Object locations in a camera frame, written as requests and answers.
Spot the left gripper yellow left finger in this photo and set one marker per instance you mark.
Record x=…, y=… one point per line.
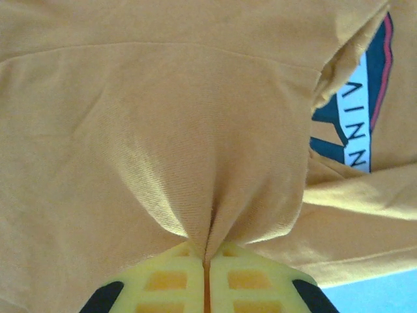
x=166, y=283

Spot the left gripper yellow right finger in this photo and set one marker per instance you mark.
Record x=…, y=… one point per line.
x=254, y=283

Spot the yellow printed t-shirt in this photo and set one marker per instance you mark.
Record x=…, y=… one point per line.
x=163, y=130

